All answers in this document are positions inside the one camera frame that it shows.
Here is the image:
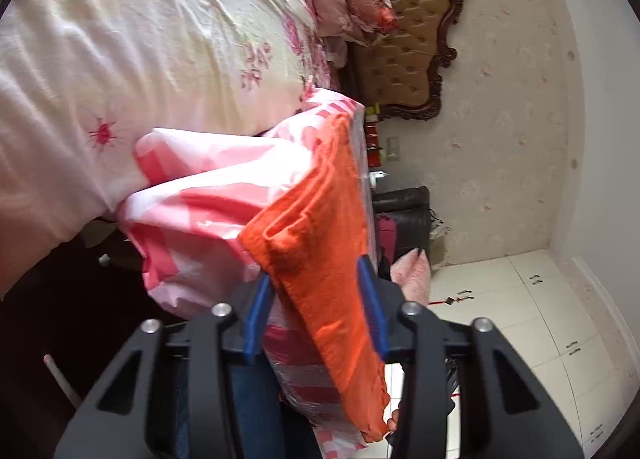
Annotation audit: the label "magenta cushion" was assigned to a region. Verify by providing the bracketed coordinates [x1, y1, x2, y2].
[376, 216, 398, 260]

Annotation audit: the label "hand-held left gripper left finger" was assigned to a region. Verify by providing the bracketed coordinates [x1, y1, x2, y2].
[54, 270, 277, 459]

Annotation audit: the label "black leather armchair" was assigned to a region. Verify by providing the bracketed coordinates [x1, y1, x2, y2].
[372, 186, 433, 265]

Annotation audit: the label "white stick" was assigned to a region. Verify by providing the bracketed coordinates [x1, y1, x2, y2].
[42, 354, 83, 412]

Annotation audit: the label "pink checked plastic tablecloth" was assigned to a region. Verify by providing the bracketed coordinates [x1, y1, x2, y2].
[116, 86, 396, 459]

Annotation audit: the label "pink floral cushion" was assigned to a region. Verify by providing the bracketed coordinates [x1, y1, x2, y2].
[390, 248, 432, 305]

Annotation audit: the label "tufted brown headboard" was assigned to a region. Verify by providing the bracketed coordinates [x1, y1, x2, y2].
[350, 0, 471, 122]

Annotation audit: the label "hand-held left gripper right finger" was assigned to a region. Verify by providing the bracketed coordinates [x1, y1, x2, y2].
[356, 255, 586, 459]

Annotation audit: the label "orange pants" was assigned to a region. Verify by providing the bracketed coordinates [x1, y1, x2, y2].
[237, 113, 392, 442]

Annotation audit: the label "floral bedsheet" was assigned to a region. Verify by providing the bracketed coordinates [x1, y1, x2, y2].
[0, 0, 333, 290]

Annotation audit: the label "person's blue jeans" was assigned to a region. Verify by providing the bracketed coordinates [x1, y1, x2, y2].
[235, 364, 321, 459]

